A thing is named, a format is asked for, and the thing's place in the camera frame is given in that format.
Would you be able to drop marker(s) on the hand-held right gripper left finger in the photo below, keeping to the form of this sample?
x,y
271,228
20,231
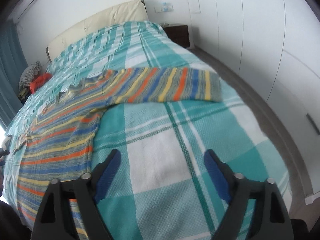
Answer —
x,y
107,175

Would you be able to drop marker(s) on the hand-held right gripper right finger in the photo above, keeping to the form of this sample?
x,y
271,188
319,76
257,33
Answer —
x,y
216,177

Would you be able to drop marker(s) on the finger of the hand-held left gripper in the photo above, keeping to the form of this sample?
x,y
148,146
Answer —
x,y
5,142

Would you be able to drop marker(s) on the striped knit sweater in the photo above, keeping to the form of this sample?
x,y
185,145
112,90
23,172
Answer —
x,y
150,85

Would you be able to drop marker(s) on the green cloth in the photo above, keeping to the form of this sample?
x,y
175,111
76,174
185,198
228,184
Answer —
x,y
23,93

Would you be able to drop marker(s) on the bed with teal plaid cover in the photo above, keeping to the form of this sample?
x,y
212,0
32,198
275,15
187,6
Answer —
x,y
160,155

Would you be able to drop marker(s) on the red cloth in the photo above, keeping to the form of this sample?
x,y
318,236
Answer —
x,y
40,82

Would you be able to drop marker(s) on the grey patterned cushion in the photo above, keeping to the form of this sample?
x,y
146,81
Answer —
x,y
28,75

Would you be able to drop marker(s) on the teal curtain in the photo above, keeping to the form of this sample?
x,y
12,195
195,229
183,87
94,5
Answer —
x,y
10,62

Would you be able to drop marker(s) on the white air conditioner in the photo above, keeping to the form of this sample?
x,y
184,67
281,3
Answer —
x,y
27,0

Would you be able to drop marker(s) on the dark wooden nightstand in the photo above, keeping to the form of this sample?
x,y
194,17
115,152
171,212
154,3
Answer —
x,y
178,33

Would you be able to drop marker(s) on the cream padded headboard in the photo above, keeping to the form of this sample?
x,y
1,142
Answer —
x,y
100,22

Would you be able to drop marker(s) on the white wardrobe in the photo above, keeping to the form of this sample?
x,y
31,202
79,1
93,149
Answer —
x,y
262,30

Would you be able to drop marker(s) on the white wall switch panel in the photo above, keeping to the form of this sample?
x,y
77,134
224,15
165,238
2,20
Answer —
x,y
163,7

